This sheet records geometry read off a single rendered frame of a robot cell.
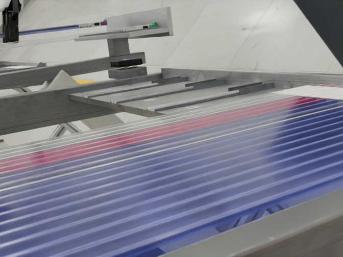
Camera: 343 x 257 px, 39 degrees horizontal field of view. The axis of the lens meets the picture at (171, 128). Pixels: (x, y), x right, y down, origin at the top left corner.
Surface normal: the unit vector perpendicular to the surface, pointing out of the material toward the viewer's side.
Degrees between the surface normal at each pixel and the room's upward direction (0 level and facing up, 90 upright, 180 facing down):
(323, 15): 90
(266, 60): 0
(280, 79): 47
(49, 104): 90
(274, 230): 43
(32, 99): 90
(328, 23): 90
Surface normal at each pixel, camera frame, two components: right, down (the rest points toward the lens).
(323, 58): -0.65, -0.59
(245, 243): -0.10, -0.97
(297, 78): -0.85, 0.19
